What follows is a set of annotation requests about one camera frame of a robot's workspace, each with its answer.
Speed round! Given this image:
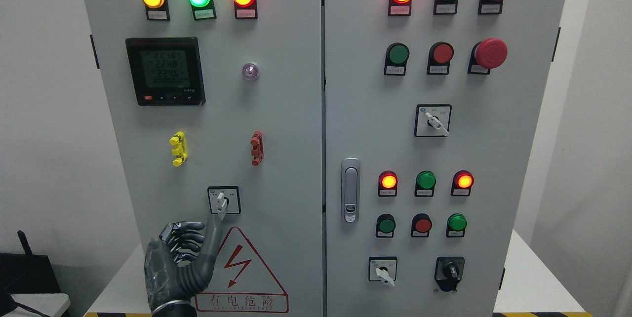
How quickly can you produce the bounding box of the green push button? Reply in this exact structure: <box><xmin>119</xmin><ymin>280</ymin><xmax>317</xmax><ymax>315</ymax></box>
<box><xmin>375</xmin><ymin>213</ymin><xmax>396</xmax><ymax>238</ymax></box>
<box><xmin>384</xmin><ymin>42</ymin><xmax>409</xmax><ymax>77</ymax></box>

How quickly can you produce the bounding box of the white box device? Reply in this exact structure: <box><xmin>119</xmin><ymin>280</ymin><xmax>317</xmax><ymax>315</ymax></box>
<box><xmin>12</xmin><ymin>294</ymin><xmax>71</xmax><ymax>317</ymax></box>

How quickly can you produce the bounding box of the grey robotic humanoid hand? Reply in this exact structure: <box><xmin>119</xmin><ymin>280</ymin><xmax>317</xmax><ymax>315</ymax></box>
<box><xmin>144</xmin><ymin>214</ymin><xmax>223</xmax><ymax>317</ymax></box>

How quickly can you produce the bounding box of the red terminal connector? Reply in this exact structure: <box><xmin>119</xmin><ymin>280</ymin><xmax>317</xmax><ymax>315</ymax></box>
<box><xmin>250</xmin><ymin>131</ymin><xmax>264</xmax><ymax>166</ymax></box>

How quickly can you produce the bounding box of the green push button lower left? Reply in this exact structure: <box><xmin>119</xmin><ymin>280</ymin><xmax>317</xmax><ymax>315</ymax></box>
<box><xmin>375</xmin><ymin>213</ymin><xmax>396</xmax><ymax>238</ymax></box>

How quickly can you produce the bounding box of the small clear purple indicator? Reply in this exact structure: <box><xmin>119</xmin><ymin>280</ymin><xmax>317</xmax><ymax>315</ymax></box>
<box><xmin>242</xmin><ymin>62</ymin><xmax>260</xmax><ymax>81</ymax></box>

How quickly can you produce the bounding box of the grey electrical cabinet door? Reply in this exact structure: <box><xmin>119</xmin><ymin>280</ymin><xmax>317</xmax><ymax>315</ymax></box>
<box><xmin>85</xmin><ymin>0</ymin><xmax>323</xmax><ymax>317</ymax></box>
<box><xmin>323</xmin><ymin>0</ymin><xmax>564</xmax><ymax>317</ymax></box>

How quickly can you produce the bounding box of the red lit indicator light left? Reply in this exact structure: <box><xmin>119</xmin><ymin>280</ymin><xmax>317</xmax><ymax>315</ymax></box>
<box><xmin>233</xmin><ymin>0</ymin><xmax>258</xmax><ymax>20</ymax></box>

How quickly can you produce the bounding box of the yellow indicator light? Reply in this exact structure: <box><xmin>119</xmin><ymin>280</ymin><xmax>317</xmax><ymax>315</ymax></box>
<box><xmin>142</xmin><ymin>0</ymin><xmax>170</xmax><ymax>22</ymax></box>

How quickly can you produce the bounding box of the red push button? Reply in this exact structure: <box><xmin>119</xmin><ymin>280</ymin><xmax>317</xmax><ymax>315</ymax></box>
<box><xmin>427</xmin><ymin>41</ymin><xmax>454</xmax><ymax>76</ymax></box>
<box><xmin>410</xmin><ymin>213</ymin><xmax>433</xmax><ymax>238</ymax></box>

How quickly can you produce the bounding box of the black rotary knob switch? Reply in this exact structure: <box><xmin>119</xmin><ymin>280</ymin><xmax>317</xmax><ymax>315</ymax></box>
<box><xmin>434</xmin><ymin>256</ymin><xmax>465</xmax><ymax>292</ymax></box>

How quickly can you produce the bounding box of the green indicator lower right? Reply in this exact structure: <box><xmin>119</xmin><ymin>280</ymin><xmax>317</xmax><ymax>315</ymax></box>
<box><xmin>445</xmin><ymin>213</ymin><xmax>468</xmax><ymax>238</ymax></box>

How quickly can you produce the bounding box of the black digital power meter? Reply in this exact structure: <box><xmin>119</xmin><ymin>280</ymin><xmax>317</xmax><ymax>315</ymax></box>
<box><xmin>125</xmin><ymin>37</ymin><xmax>205</xmax><ymax>106</ymax></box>

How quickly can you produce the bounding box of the yellow terminal connector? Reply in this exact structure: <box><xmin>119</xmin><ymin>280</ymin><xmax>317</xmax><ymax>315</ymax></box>
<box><xmin>169</xmin><ymin>131</ymin><xmax>188</xmax><ymax>167</ymax></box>

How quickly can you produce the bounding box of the red lit indicator lower right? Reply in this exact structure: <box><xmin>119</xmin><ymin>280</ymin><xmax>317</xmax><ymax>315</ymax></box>
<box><xmin>451</xmin><ymin>169</ymin><xmax>474</xmax><ymax>197</ymax></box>

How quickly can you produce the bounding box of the red push button upper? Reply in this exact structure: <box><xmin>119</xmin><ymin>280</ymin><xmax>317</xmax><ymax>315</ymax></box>
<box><xmin>427</xmin><ymin>41</ymin><xmax>454</xmax><ymax>76</ymax></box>

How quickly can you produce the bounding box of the green push button upper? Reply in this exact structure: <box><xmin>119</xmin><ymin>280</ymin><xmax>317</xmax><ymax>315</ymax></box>
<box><xmin>384</xmin><ymin>42</ymin><xmax>409</xmax><ymax>77</ymax></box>

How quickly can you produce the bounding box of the grey electrical cabinet right door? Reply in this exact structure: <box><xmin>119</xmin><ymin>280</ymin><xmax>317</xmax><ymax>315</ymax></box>
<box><xmin>323</xmin><ymin>0</ymin><xmax>564</xmax><ymax>317</ymax></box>

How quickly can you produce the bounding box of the red lit indicator lower left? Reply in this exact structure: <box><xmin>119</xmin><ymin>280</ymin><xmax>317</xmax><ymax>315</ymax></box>
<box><xmin>378</xmin><ymin>170</ymin><xmax>398</xmax><ymax>197</ymax></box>

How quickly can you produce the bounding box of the black router with antenna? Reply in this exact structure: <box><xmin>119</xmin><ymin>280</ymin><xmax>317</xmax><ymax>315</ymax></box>
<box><xmin>0</xmin><ymin>230</ymin><xmax>61</xmax><ymax>316</ymax></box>

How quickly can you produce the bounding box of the white rotary selector switch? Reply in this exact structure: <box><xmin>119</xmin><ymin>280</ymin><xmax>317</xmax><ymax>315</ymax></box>
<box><xmin>368</xmin><ymin>256</ymin><xmax>398</xmax><ymax>287</ymax></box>
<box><xmin>414</xmin><ymin>105</ymin><xmax>452</xmax><ymax>137</ymax></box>
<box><xmin>207</xmin><ymin>186</ymin><xmax>241</xmax><ymax>219</ymax></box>

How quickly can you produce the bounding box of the green lit indicator light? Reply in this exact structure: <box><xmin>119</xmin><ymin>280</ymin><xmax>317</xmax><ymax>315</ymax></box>
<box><xmin>189</xmin><ymin>0</ymin><xmax>217</xmax><ymax>21</ymax></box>

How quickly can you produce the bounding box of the red triangle danger warning sticker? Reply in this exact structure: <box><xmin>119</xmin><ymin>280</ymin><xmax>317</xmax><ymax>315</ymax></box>
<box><xmin>194</xmin><ymin>227</ymin><xmax>289</xmax><ymax>314</ymax></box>

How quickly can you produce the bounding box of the silver door lock handle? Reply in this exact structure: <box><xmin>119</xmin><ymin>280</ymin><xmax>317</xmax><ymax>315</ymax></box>
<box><xmin>341</xmin><ymin>158</ymin><xmax>360</xmax><ymax>223</ymax></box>

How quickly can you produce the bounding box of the grey electrical cabinet left door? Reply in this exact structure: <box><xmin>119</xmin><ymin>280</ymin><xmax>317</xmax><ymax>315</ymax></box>
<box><xmin>85</xmin><ymin>0</ymin><xmax>323</xmax><ymax>317</ymax></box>

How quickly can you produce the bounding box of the green indicator lower middle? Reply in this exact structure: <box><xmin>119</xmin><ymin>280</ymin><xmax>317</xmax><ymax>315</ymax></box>
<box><xmin>414</xmin><ymin>170</ymin><xmax>436</xmax><ymax>197</ymax></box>

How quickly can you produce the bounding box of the red emergency stop mushroom button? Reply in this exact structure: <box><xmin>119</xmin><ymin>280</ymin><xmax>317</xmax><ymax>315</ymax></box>
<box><xmin>468</xmin><ymin>38</ymin><xmax>508</xmax><ymax>76</ymax></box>

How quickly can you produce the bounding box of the red push button lower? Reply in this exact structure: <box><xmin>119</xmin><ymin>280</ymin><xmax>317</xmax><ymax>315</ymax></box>
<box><xmin>410</xmin><ymin>213</ymin><xmax>433</xmax><ymax>238</ymax></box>

